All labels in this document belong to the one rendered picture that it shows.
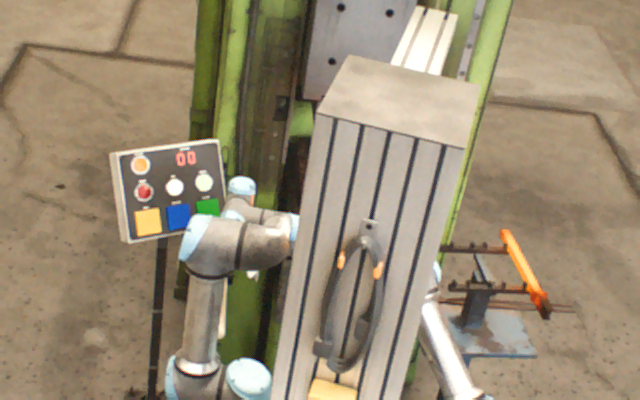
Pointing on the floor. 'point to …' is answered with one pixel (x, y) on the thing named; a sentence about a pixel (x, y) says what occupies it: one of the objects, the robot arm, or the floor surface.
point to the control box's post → (157, 314)
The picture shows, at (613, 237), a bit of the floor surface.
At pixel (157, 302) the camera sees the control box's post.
